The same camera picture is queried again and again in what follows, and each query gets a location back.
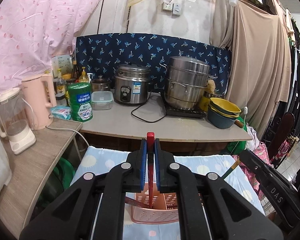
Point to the pink printed sheet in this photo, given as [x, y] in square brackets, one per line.
[32, 30]

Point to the wooden side counter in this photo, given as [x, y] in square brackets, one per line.
[35, 162]

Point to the dark sauce bottle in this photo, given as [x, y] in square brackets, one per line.
[75, 71]

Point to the navy printed cloth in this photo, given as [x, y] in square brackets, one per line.
[145, 47]

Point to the green plastic bag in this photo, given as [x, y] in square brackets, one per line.
[60, 177]

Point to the white blender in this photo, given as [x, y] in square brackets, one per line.
[15, 130]

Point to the blue printed tablecloth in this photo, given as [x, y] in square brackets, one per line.
[110, 160]

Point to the pink patterned cloth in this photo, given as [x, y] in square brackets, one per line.
[261, 155]

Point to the beige curtain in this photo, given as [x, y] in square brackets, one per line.
[260, 55]

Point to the clear food container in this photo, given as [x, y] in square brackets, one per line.
[102, 100]

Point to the black metal chair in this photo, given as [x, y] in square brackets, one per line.
[285, 130]

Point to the pink perforated utensil basket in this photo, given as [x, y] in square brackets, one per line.
[152, 216]

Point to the purple chopstick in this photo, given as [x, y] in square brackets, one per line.
[135, 202]

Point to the green chopstick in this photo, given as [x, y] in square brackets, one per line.
[228, 173]

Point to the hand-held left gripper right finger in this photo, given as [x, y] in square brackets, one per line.
[157, 160]

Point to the white wall socket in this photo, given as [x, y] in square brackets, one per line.
[167, 6]

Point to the steel rice cooker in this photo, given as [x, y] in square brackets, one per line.
[131, 85]

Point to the small pot with glass lid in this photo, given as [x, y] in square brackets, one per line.
[100, 85]

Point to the yellow container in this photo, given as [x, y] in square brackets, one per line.
[204, 103]

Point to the yellow and blue bowl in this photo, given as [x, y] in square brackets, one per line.
[221, 122]
[236, 115]
[225, 105]

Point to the yellow pump bottle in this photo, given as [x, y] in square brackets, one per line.
[84, 76]

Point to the steel steamer pot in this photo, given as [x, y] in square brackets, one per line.
[187, 80]

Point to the black induction cooktop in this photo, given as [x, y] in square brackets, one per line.
[187, 112]

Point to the white carton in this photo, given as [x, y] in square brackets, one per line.
[61, 65]

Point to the grey counter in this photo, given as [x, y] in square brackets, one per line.
[165, 130]

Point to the pink electric kettle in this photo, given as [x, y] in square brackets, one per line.
[38, 100]

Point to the brown loofah sponge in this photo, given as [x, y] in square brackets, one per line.
[211, 86]

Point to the white wall switch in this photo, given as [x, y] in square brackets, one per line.
[177, 9]

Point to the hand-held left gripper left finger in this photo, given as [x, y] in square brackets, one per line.
[143, 160]

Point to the blue tissue pack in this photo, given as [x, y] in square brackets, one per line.
[61, 112]

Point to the green can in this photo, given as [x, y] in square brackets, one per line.
[81, 105]

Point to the red chopstick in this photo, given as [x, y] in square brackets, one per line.
[150, 140]

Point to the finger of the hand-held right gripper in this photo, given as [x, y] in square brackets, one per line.
[253, 165]

